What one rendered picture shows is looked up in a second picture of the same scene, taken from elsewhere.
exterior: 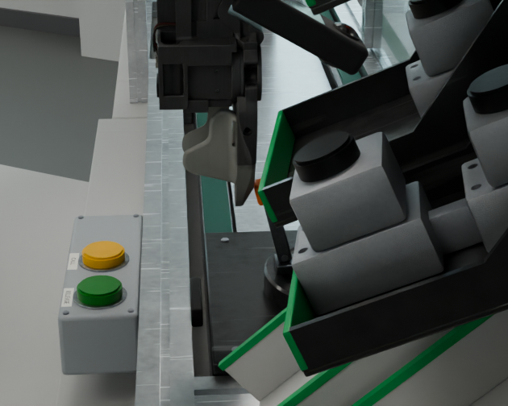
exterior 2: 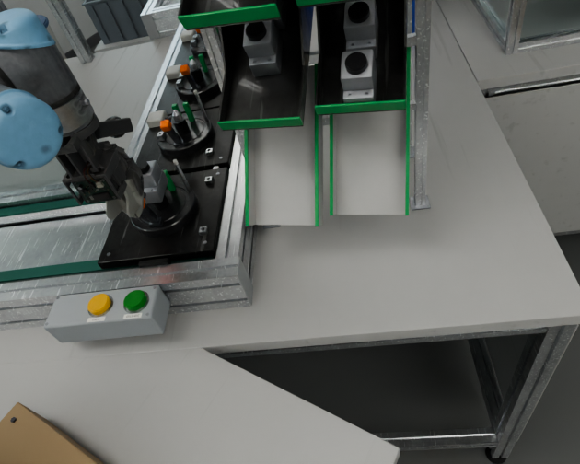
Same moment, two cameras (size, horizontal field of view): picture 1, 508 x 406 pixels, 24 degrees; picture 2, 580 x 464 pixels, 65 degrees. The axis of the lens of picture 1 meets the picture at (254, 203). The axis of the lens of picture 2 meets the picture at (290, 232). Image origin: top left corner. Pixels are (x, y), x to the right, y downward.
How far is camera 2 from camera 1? 74 cm
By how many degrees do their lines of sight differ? 61
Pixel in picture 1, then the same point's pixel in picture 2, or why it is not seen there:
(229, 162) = (135, 200)
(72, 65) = not seen: outside the picture
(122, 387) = not seen: hidden behind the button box
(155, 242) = (91, 285)
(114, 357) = (165, 307)
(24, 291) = (48, 385)
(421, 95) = (277, 62)
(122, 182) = not seen: outside the picture
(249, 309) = (174, 240)
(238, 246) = (116, 249)
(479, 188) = (371, 41)
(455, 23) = (272, 30)
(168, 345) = (183, 272)
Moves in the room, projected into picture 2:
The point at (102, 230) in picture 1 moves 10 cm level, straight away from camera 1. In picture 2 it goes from (67, 311) to (17, 319)
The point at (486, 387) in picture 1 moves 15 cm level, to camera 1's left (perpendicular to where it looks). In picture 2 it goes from (336, 121) to (334, 179)
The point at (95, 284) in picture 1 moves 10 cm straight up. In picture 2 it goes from (133, 299) to (105, 265)
